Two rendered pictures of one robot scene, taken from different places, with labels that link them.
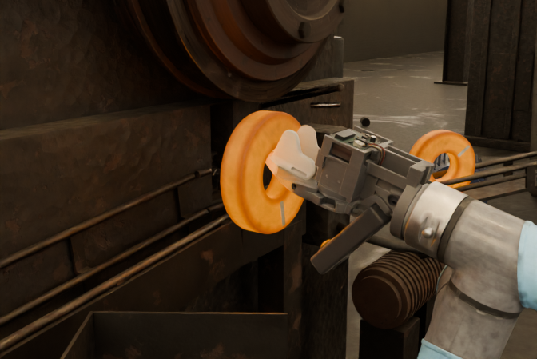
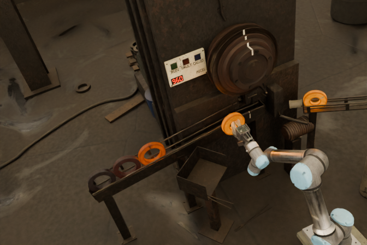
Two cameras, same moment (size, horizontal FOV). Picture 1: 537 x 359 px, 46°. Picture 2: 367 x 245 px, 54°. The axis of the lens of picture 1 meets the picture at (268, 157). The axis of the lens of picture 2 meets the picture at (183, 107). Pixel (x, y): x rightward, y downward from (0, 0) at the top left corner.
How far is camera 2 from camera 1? 1.72 m
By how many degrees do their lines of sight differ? 43
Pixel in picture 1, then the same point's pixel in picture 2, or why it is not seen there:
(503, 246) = (254, 159)
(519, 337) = not seen: outside the picture
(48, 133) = (195, 106)
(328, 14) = (260, 79)
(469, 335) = (251, 168)
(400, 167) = (247, 137)
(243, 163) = (224, 126)
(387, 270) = (288, 127)
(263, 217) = (230, 132)
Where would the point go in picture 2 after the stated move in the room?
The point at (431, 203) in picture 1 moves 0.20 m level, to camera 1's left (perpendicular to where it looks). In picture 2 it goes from (248, 147) to (217, 137)
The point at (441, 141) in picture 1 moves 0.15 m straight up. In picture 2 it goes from (313, 95) to (314, 77)
